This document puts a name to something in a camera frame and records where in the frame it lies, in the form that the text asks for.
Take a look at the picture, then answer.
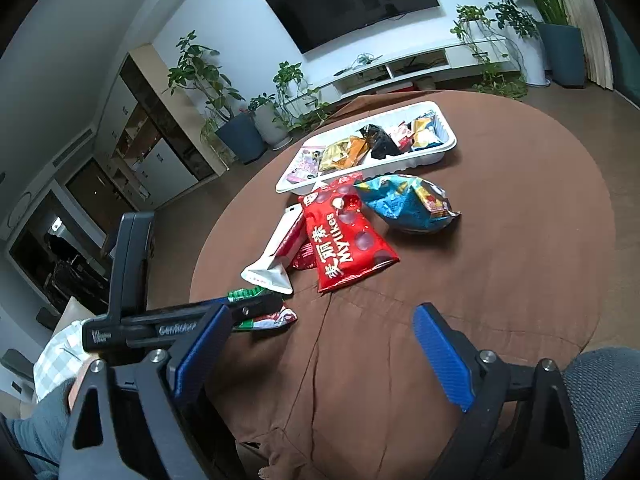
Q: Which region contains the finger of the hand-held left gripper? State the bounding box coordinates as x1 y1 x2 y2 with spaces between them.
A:
227 292 285 322

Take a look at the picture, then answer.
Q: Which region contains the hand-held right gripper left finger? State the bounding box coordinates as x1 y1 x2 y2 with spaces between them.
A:
59 304 246 480

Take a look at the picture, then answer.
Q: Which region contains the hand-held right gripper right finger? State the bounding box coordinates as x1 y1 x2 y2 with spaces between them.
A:
412 303 586 480

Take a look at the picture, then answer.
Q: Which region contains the green red snack packet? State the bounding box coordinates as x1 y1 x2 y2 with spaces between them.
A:
227 287 299 332

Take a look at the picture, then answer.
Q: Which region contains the white red snack pouch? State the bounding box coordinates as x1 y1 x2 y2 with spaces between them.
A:
241 204 317 295

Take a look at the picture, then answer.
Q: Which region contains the red chocolate ball packet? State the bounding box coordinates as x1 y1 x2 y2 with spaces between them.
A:
298 172 401 294

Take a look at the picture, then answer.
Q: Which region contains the pink candy packet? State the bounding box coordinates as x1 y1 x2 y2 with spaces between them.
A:
290 146 326 183

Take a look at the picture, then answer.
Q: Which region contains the blue chip bag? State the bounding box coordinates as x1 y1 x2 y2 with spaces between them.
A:
354 174 461 233

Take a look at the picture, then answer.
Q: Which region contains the gold snack packet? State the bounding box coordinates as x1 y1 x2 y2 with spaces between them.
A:
319 139 353 171

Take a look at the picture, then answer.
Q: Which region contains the orange snack packet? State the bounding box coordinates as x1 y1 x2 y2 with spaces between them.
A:
345 136 373 166

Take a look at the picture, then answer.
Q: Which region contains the black snack packet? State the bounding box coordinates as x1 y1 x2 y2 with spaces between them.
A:
360 124 403 161

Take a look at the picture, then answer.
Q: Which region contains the blue yellow potato chip packet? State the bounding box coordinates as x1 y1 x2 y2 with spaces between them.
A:
409 116 443 151

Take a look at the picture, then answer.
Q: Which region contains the small red white packet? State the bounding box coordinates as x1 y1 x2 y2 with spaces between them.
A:
390 121 413 153

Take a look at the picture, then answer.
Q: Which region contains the white plastic tray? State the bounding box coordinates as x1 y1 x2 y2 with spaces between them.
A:
275 101 458 195

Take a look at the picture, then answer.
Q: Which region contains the dark brown door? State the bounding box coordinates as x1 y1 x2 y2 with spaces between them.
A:
65 157 138 221

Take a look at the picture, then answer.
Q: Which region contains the brown tablecloth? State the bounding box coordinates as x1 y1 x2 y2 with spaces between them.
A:
189 89 617 480

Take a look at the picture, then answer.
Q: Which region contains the checkered cloth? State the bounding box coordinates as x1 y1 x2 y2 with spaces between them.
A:
32 320 96 401

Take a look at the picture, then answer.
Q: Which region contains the person's bare foot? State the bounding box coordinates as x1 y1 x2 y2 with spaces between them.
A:
257 452 281 480

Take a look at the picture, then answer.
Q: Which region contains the ceiling air vent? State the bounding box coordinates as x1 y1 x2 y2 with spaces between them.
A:
52 127 93 166

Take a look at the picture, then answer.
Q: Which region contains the slender green plant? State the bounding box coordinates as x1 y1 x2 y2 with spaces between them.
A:
200 115 223 161

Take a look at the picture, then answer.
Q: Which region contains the grey office chair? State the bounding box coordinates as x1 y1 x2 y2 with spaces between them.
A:
500 347 640 480

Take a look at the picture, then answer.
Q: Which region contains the leafy tree in blue pot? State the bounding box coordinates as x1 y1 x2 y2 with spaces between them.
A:
166 30 268 165

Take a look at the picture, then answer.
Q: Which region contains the plant in white ribbed pot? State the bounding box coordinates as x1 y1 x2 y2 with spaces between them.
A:
247 92 293 151

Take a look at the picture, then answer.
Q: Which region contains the trailing vine plant on stand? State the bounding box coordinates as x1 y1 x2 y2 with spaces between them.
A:
272 61 333 133
450 4 528 101

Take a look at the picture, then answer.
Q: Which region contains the white television console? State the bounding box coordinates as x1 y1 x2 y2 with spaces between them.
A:
305 42 526 106

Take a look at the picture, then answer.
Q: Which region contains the small-leaf plant in white pot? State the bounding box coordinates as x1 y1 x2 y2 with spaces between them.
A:
485 0 548 86

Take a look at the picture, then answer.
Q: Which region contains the broad-leaf plant in blue pot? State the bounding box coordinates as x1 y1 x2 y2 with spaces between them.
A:
487 0 586 88

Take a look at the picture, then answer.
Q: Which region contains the beige curtain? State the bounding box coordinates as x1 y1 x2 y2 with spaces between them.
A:
565 0 616 92

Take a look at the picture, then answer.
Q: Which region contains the glass sliding door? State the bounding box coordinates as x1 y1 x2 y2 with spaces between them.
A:
592 0 640 116

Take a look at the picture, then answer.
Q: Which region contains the white wooden wall cabinet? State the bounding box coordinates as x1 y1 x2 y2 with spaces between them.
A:
52 45 218 211

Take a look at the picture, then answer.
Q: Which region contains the wall television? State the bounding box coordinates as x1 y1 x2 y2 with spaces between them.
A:
263 0 441 55

